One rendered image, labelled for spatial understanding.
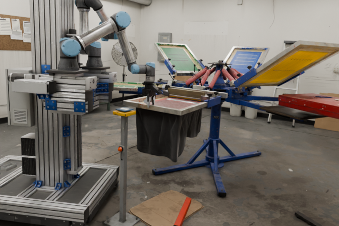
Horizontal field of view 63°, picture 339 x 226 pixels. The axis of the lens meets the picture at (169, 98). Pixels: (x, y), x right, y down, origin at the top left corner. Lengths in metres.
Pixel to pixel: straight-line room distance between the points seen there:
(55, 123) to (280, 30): 5.31
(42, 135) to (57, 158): 0.23
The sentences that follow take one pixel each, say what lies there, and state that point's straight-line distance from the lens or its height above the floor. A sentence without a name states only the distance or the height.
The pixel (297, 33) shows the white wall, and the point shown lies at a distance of 6.60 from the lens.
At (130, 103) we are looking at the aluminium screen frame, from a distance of 2.37.
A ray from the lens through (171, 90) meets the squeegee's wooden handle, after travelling 2.81.
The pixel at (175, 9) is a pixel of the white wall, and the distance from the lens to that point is 7.69.
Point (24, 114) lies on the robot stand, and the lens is 2.55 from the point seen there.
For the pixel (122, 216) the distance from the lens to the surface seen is 2.52.
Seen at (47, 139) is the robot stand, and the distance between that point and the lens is 2.57.
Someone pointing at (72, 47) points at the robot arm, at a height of 1.42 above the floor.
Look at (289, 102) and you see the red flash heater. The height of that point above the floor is 1.06.
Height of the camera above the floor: 1.43
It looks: 10 degrees down
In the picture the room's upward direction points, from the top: 3 degrees clockwise
